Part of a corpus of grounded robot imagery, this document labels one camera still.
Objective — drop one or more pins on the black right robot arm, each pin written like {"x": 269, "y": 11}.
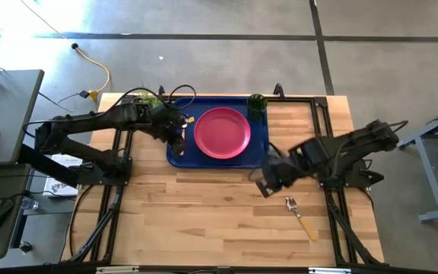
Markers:
{"x": 356, "y": 146}

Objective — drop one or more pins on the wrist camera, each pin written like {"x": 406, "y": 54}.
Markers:
{"x": 175, "y": 118}
{"x": 312, "y": 150}

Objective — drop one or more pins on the pink round plate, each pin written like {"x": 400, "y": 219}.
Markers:
{"x": 222, "y": 133}

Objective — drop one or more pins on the grey metal cart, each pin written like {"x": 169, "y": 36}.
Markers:
{"x": 428, "y": 171}

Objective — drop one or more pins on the blue plastic tray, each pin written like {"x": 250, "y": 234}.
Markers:
{"x": 257, "y": 137}

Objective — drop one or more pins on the black round floor plug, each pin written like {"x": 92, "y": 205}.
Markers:
{"x": 75, "y": 46}

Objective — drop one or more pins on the black aluminium table frame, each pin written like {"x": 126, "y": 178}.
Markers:
{"x": 321, "y": 102}

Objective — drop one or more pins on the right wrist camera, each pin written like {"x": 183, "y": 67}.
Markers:
{"x": 312, "y": 150}

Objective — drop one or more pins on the black diagonal support bar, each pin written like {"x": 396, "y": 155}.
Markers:
{"x": 48, "y": 165}

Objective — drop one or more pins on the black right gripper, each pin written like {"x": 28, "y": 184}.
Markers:
{"x": 283, "y": 171}

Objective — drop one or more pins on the green succulent in white pot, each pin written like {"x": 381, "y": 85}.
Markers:
{"x": 148, "y": 99}

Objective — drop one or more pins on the black caster wheel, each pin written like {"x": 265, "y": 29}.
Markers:
{"x": 25, "y": 247}

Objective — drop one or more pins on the green ribbed cup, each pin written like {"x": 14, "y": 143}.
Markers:
{"x": 257, "y": 103}

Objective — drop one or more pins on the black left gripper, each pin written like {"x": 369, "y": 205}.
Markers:
{"x": 176, "y": 135}

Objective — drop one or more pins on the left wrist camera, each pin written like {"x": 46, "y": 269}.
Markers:
{"x": 175, "y": 118}

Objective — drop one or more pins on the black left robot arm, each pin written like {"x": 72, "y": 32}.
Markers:
{"x": 89, "y": 120}

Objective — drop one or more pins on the black frame bracket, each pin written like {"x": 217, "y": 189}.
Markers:
{"x": 279, "y": 92}
{"x": 161, "y": 91}

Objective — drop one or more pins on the white printed booklet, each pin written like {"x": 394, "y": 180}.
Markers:
{"x": 57, "y": 188}

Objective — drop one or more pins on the clear water bottle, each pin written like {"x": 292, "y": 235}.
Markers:
{"x": 29, "y": 204}

